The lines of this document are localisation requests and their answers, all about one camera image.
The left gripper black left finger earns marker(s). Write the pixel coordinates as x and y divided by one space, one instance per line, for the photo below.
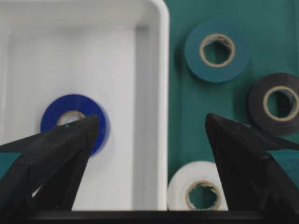
46 169

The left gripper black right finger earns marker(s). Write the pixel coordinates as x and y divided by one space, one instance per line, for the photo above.
250 177

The blue tape roll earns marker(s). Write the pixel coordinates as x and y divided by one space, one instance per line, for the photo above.
73 107

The white tape roll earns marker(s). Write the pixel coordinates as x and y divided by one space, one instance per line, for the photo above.
187 178

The black tape roll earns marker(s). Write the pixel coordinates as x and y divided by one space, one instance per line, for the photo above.
273 103

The white plastic tray case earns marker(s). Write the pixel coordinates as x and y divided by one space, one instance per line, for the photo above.
113 51

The green tape roll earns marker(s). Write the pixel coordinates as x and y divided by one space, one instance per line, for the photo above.
216 51

